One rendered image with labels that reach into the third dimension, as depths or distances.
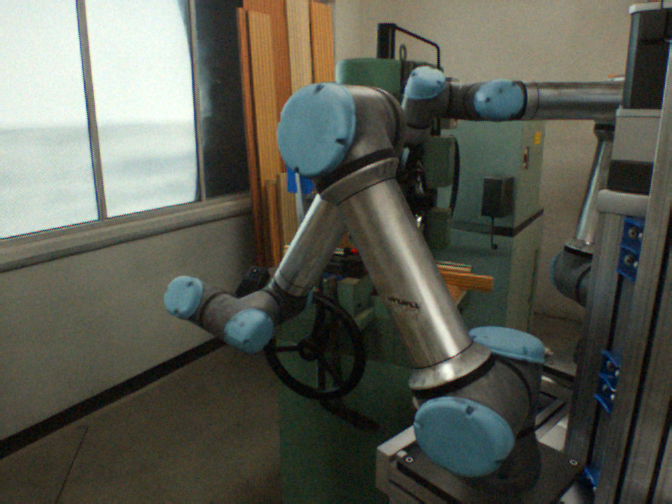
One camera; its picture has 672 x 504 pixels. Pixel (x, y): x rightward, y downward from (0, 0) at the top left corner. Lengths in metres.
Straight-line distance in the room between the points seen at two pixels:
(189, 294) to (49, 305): 1.55
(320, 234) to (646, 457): 0.62
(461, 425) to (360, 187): 0.31
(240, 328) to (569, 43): 3.08
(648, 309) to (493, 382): 0.28
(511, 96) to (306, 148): 0.46
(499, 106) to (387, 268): 0.45
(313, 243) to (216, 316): 0.21
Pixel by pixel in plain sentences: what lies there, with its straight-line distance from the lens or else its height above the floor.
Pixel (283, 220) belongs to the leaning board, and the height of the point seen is 0.78.
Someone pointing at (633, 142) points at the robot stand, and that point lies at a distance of 0.90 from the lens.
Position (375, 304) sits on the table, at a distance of 1.34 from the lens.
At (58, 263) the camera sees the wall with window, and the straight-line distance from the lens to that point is 2.39.
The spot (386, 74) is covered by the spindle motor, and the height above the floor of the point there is 1.47.
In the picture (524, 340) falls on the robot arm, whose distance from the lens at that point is 0.79.
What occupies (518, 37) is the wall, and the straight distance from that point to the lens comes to 3.67.
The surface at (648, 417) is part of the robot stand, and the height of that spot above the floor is 0.93.
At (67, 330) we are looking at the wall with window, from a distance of 2.48.
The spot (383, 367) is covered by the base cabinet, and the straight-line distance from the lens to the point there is 1.41.
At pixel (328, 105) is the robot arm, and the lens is 0.62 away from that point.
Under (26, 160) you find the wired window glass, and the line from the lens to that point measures 2.37.
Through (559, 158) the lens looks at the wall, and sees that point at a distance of 3.58.
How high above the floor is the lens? 1.37
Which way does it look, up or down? 15 degrees down
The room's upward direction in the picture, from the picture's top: straight up
